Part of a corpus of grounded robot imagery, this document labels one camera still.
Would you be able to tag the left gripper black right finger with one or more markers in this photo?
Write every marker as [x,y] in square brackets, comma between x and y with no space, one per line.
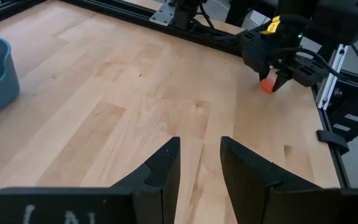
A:
[247,186]

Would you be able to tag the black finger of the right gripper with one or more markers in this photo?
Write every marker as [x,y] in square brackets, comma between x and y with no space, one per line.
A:
[263,74]
[281,81]

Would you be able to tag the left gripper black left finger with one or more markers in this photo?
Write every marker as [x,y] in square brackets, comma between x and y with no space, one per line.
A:
[154,193]

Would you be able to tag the red wooden cube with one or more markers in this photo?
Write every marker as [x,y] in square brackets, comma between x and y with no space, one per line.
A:
[266,86]

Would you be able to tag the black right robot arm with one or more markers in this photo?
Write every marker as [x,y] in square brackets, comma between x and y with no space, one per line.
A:
[337,18]

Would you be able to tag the silver aluminium rail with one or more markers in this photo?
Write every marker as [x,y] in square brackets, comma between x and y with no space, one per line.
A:
[331,77]

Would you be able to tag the black frame clip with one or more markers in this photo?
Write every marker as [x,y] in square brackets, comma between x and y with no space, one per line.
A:
[332,140]

